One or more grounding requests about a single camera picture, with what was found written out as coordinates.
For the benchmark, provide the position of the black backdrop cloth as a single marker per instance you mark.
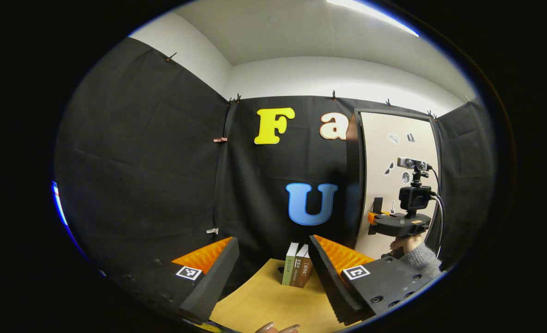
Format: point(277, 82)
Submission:
point(139, 162)

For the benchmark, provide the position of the beige cabinet door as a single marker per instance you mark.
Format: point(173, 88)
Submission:
point(380, 152)

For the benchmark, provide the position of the green book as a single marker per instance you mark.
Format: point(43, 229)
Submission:
point(288, 273)

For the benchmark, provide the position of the brown book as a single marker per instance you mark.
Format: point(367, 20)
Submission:
point(302, 275)

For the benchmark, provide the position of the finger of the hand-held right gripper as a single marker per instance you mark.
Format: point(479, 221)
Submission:
point(371, 218)

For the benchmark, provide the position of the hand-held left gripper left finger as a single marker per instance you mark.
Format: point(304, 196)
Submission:
point(218, 277)

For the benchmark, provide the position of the long ceiling light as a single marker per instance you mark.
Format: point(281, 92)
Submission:
point(370, 13)

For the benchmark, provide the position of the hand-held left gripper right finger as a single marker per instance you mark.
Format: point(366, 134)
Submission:
point(331, 282)

